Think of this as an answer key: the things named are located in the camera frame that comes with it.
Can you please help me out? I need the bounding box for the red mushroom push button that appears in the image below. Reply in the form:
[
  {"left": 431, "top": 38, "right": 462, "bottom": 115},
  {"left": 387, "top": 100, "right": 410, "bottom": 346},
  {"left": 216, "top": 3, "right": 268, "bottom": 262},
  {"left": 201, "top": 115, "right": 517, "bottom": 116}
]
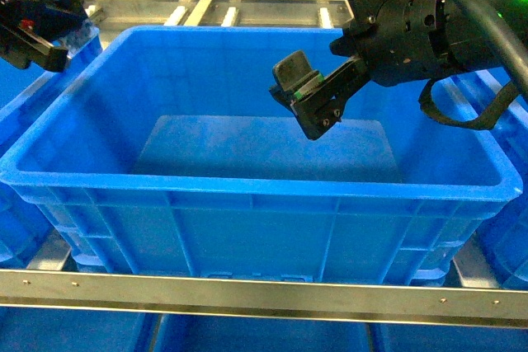
[{"left": 25, "top": 0, "right": 97, "bottom": 59}]

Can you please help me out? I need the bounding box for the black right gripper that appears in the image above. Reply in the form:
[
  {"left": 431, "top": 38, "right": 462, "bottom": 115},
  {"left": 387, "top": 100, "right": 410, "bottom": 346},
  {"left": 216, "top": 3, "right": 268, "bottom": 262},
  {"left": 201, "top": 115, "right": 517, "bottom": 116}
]
[{"left": 269, "top": 0, "right": 454, "bottom": 140}]

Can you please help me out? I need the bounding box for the large blue plastic crate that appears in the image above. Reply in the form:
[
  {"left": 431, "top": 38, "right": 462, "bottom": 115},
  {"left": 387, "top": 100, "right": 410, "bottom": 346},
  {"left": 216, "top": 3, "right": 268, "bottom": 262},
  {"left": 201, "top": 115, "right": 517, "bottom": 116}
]
[{"left": 0, "top": 25, "right": 524, "bottom": 287}]

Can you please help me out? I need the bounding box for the right blue plastic crate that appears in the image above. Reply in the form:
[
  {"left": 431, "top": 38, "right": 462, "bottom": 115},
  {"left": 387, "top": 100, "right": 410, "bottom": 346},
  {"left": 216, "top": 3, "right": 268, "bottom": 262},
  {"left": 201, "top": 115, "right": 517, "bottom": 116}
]
[{"left": 436, "top": 67, "right": 528, "bottom": 291}]

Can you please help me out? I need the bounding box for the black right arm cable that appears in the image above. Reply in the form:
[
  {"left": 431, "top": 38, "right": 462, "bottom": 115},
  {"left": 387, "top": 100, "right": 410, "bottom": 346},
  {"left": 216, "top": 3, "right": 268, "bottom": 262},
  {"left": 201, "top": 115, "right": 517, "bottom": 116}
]
[{"left": 418, "top": 75, "right": 521, "bottom": 131}]

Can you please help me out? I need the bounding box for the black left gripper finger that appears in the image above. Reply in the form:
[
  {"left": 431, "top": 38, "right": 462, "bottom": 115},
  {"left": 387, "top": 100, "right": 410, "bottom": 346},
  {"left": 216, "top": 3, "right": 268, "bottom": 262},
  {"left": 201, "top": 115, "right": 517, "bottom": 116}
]
[
  {"left": 1, "top": 24, "right": 69, "bottom": 72},
  {"left": 0, "top": 0, "right": 90, "bottom": 35}
]

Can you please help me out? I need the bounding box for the left blue plastic crate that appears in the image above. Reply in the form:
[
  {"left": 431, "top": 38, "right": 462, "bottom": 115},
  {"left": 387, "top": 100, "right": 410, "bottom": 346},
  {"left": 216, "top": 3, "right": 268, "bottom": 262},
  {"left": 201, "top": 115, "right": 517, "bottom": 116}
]
[{"left": 0, "top": 26, "right": 104, "bottom": 269}]

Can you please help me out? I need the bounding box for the lower blue plastic crate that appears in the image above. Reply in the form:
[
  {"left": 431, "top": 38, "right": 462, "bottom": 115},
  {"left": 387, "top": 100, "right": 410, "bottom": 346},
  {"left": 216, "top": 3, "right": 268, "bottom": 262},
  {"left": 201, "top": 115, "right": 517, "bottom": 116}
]
[{"left": 1, "top": 307, "right": 527, "bottom": 351}]

